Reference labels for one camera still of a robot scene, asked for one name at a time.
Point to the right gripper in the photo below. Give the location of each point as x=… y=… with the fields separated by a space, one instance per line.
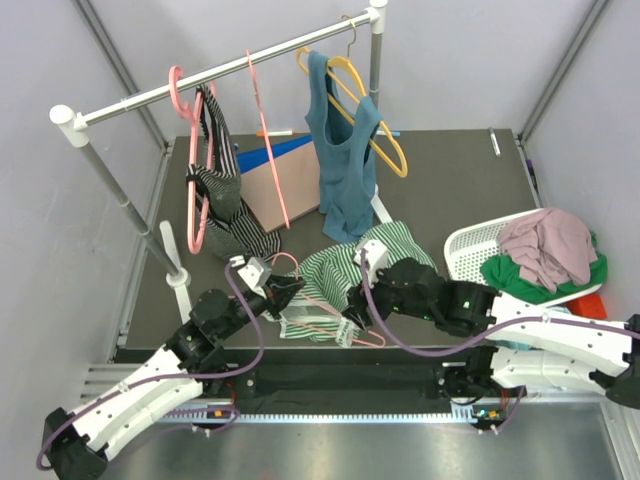
x=357 y=308

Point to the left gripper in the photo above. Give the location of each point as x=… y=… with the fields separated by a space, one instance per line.
x=279 y=291

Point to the pink wire hanger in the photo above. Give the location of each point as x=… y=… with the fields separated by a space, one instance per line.
x=332 y=324
x=267 y=142

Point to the green white striped tank top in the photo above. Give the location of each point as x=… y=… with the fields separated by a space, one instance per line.
x=329 y=273

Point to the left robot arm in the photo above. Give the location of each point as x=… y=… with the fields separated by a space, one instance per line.
x=79 y=444

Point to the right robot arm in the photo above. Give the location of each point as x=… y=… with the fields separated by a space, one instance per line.
x=569 y=351

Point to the black white striped tank top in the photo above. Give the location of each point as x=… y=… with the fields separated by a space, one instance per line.
x=231 y=228

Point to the yellow plastic hanger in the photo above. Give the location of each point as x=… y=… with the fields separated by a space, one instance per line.
x=344 y=64

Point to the blue tank top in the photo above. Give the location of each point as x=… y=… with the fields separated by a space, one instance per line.
x=347 y=177

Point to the pink hanger with striped top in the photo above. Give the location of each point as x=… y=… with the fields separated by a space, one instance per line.
x=196 y=229

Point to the brown board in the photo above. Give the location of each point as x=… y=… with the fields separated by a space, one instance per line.
x=299 y=178

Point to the white perforated laundry basket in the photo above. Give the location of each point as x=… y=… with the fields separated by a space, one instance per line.
x=467 y=249

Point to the blue sheet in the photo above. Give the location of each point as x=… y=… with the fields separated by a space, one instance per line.
x=252 y=159

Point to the green garment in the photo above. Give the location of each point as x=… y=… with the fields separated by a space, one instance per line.
x=500 y=272

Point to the orange capped white marker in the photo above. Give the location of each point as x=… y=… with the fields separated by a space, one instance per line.
x=276 y=133

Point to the blue pen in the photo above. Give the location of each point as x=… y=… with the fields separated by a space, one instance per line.
x=392 y=134

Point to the pink garment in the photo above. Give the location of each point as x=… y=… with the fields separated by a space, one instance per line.
x=550 y=247

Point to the grey marker pen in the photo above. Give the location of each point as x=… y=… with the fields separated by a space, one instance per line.
x=494 y=142

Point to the red block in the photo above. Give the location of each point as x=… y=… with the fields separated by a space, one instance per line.
x=588 y=306

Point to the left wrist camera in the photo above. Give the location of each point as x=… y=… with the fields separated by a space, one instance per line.
x=253 y=271

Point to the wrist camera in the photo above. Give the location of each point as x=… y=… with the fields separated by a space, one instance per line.
x=373 y=254
x=253 y=271

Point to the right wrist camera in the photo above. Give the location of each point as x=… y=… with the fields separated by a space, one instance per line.
x=373 y=254

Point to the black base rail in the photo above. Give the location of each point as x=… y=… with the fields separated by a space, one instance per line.
x=316 y=380

